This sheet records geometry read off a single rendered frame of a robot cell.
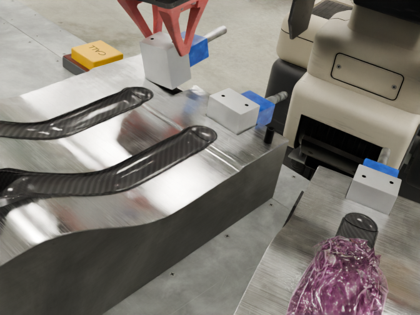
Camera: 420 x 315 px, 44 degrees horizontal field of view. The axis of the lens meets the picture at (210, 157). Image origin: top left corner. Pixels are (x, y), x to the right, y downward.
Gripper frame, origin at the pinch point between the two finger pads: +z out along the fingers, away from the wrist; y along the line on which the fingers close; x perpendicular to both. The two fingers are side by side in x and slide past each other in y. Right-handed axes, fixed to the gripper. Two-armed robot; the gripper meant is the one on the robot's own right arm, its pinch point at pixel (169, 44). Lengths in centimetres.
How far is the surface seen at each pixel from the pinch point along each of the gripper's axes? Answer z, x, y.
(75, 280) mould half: 5.2, -28.6, 17.4
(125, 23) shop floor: 88, 134, -191
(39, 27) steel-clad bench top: 8.5, 4.2, -40.5
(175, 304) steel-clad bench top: 14.2, -21.0, 19.9
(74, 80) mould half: 2.7, -10.2, -7.2
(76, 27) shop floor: 82, 106, -199
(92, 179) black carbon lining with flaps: 3.8, -20.4, 9.6
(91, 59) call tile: 7.5, 0.3, -19.2
